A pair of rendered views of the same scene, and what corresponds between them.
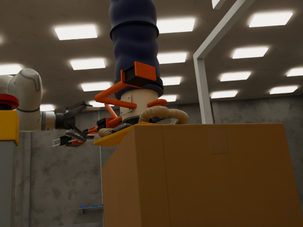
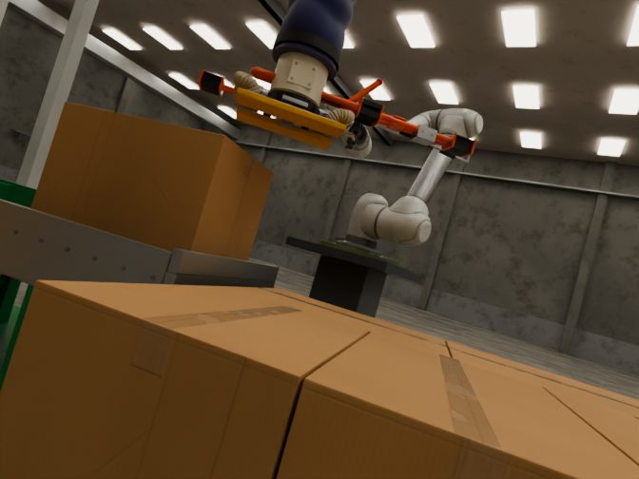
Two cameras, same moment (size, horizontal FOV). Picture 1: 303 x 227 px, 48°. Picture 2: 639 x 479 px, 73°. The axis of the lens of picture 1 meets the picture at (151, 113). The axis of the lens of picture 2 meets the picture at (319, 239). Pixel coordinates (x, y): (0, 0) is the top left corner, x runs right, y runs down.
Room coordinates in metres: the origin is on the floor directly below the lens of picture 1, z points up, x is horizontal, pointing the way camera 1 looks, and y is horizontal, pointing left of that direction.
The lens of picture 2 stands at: (2.38, -1.02, 0.67)
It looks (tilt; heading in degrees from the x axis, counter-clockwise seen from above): 3 degrees up; 122
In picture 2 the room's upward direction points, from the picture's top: 16 degrees clockwise
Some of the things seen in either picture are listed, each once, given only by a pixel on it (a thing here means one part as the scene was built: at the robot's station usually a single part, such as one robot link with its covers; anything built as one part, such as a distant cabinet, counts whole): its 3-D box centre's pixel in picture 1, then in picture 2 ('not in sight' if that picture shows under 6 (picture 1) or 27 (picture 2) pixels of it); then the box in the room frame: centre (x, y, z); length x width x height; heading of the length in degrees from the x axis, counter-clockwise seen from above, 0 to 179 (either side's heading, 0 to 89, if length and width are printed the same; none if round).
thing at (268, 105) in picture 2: not in sight; (292, 109); (1.52, -0.02, 1.10); 0.34 x 0.10 x 0.05; 43
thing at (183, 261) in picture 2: not in sight; (236, 268); (1.44, 0.03, 0.58); 0.70 x 0.03 x 0.06; 107
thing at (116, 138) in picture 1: (125, 131); (285, 124); (1.40, 0.12, 1.10); 0.34 x 0.10 x 0.05; 43
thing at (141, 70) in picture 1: (138, 75); (211, 84); (1.06, 0.03, 1.21); 0.09 x 0.08 x 0.05; 133
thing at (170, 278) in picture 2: not in sight; (227, 300); (1.44, 0.03, 0.48); 0.70 x 0.03 x 0.15; 107
